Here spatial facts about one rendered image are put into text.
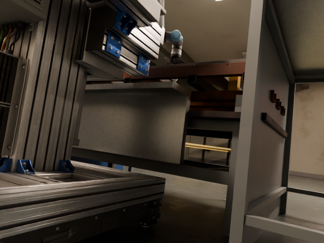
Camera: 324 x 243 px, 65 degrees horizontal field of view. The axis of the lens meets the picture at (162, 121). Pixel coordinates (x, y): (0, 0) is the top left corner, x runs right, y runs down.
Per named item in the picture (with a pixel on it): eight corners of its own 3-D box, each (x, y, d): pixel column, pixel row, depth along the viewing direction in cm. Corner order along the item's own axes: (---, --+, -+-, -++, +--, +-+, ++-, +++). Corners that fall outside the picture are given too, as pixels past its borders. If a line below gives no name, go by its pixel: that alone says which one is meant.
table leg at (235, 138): (226, 232, 125) (239, 97, 132) (238, 235, 122) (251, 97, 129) (222, 234, 120) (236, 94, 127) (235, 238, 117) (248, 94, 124)
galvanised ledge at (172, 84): (43, 97, 203) (44, 93, 204) (190, 97, 134) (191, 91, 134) (18, 90, 187) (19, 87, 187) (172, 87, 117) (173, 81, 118)
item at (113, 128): (35, 140, 200) (43, 97, 203) (183, 164, 131) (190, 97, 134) (31, 140, 197) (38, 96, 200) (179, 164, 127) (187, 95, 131)
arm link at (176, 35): (164, 39, 179) (166, 45, 190) (180, 40, 177) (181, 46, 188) (166, 28, 180) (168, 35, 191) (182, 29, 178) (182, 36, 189)
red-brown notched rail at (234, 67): (53, 84, 206) (54, 76, 206) (266, 75, 119) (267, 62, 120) (48, 82, 202) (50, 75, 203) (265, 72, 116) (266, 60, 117)
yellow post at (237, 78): (229, 101, 146) (232, 68, 147) (238, 101, 143) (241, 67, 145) (226, 99, 141) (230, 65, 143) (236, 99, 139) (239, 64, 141)
